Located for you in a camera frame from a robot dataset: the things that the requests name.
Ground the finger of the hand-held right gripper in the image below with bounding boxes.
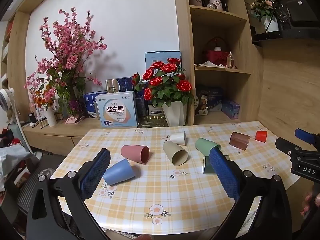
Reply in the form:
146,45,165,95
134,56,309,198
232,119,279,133
294,128,316,145
275,137,302,157

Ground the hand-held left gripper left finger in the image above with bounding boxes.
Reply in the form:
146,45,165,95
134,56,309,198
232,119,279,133
26,148,111,240

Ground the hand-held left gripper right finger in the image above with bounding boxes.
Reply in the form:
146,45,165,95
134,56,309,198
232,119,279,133
209,147,293,240

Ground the dark green clear cup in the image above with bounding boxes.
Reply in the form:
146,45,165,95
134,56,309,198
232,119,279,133
202,154,230,175

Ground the blue cup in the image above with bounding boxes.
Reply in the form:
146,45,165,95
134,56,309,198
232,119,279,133
103,158,136,186

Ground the small red cup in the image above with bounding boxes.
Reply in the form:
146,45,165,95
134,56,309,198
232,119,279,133
255,130,268,142

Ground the light green cup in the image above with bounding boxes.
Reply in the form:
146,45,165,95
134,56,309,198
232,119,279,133
195,138,222,157

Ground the brown clear cup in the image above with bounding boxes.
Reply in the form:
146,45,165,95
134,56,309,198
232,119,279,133
229,132,250,151

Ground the pink cup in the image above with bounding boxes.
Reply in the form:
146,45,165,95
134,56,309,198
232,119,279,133
121,145,150,165

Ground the beige cup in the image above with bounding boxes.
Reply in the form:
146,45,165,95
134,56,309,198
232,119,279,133
162,141,188,167

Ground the white cup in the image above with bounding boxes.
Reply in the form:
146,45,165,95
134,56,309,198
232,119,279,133
170,131,187,146

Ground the person's right hand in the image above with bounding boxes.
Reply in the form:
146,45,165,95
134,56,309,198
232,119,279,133
301,191,320,217

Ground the wooden sideboard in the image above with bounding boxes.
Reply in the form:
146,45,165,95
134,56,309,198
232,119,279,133
22,117,140,157

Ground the yellow checked floral tablecloth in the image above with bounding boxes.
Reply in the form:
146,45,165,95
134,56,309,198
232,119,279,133
50,120,300,233

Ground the small purple box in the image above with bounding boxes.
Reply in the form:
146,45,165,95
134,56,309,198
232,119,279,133
221,100,241,119

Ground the white and blue box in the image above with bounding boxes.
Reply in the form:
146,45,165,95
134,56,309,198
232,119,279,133
96,92,138,128

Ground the blue and white pack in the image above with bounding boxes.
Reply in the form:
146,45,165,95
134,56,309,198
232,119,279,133
83,91,107,118

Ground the white slim vase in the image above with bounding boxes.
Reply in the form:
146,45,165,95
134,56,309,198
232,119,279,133
45,106,57,127

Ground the row of small brown bottles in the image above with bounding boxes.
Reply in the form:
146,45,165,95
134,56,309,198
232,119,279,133
32,116,48,129

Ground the blue illustrated box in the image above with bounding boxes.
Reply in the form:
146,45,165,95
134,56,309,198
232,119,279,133
195,85,224,115

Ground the gold patterned tray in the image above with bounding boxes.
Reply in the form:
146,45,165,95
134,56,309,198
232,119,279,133
137,115,168,128

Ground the white faceted flower pot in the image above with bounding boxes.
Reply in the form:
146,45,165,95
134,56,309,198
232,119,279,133
162,101,188,127

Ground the silver tin can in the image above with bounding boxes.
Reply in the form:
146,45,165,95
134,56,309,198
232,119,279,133
105,79,120,93

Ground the dark blue patterned box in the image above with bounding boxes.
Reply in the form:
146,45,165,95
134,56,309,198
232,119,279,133
116,76,137,93

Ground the glass perfume bottle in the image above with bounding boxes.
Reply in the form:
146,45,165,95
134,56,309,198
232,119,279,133
226,51,236,69

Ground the red rose plant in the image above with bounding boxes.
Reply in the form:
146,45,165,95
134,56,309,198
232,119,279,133
132,58,195,108

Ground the wooden shelf unit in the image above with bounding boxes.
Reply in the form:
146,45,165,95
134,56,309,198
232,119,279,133
172,0,264,126

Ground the white desk fan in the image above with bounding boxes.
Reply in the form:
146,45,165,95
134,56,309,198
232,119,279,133
0,87,16,112

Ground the white round flower pot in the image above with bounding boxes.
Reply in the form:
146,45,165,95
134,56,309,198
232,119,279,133
263,15,279,33

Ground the black monitor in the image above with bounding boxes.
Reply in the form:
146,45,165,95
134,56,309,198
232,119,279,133
252,0,320,46

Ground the pink blossom bouquet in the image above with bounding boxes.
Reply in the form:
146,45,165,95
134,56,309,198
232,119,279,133
24,8,108,114

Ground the light blue flat box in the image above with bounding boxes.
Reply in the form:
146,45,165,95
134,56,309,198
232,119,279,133
145,51,181,73

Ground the pink rose plant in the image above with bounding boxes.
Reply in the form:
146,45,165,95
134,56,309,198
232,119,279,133
250,0,278,22

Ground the white labelled jar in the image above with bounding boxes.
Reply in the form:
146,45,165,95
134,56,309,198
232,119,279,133
207,0,223,11

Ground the red basket with handle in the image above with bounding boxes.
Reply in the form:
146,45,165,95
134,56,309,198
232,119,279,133
202,37,229,65

